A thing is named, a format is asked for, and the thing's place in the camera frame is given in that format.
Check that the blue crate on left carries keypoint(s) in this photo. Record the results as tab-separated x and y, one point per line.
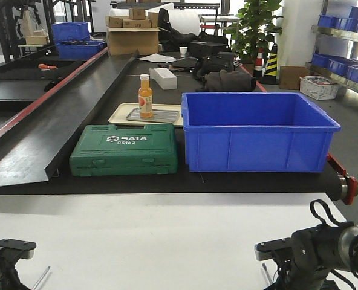
83	50

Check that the white foam block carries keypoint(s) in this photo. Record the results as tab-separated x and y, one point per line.
165	79

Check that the white paper cup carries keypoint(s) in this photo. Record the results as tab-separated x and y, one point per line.
183	51

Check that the beige plastic tray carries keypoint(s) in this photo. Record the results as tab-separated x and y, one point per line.
119	116

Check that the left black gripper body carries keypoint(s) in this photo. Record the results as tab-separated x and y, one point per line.
9	278

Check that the orange juice bottle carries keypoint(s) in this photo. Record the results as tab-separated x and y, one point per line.
145	97

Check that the green-handled screwdriver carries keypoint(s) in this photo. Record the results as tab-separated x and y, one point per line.
41	278
267	274

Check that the red conveyor end bracket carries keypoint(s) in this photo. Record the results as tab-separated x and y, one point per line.
349	184

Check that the dark cloth bundle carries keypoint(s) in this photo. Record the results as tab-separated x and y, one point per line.
225	81

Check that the red white traffic cone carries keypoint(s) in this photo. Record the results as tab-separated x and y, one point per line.
258	68

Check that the large cardboard box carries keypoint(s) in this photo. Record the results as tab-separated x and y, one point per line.
125	36

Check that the potted green plant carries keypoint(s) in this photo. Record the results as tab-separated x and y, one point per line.
255	28

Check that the white basket on floor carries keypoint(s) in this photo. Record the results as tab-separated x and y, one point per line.
318	87

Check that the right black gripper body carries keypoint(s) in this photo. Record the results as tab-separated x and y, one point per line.
317	252

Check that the green SATA tool case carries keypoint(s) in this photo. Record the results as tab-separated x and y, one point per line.
104	150

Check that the orange handled tool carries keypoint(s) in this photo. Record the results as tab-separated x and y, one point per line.
42	66

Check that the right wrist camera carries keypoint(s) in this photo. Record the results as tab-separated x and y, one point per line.
281	248

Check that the large blue plastic bin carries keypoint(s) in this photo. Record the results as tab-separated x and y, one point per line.
255	132

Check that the brown cardboard box on floor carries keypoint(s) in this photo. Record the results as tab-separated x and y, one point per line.
289	77

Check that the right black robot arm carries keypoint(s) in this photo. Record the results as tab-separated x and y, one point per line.
350	241

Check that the yellow black traffic cone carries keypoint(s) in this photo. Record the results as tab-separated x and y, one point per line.
269	77

